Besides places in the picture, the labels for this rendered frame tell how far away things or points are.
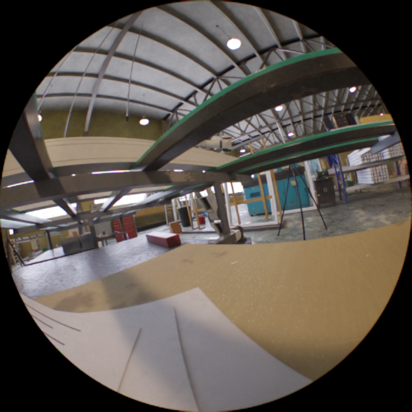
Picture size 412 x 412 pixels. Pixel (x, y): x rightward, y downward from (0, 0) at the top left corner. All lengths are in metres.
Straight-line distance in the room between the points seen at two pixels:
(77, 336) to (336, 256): 0.26
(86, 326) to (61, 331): 0.03
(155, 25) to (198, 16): 1.83
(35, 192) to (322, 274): 0.40
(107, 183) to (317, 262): 0.34
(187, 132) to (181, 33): 8.05
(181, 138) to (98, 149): 0.22
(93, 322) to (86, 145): 0.33
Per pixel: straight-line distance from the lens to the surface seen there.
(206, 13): 8.06
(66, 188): 0.29
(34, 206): 0.78
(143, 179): 0.32
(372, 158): 4.56
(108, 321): 0.15
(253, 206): 4.70
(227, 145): 1.10
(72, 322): 0.18
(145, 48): 8.43
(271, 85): 0.17
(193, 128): 0.20
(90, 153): 0.36
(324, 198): 4.13
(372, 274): 0.16
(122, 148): 0.38
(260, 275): 0.16
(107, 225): 8.07
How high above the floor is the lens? 0.72
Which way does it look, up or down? 1 degrees down
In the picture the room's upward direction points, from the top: 12 degrees counter-clockwise
